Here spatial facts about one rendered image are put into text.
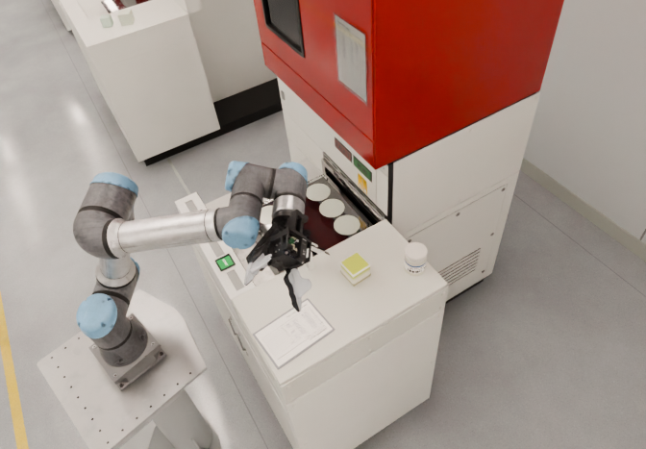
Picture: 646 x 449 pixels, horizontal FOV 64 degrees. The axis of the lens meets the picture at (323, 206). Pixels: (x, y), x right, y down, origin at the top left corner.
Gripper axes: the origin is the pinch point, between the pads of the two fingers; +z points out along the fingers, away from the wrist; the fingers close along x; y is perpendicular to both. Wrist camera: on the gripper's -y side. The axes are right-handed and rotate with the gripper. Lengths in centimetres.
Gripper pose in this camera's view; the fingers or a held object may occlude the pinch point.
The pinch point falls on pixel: (270, 300)
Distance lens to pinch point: 109.8
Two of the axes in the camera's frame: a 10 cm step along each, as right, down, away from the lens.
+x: 6.9, 4.7, 5.5
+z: -0.6, 7.9, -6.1
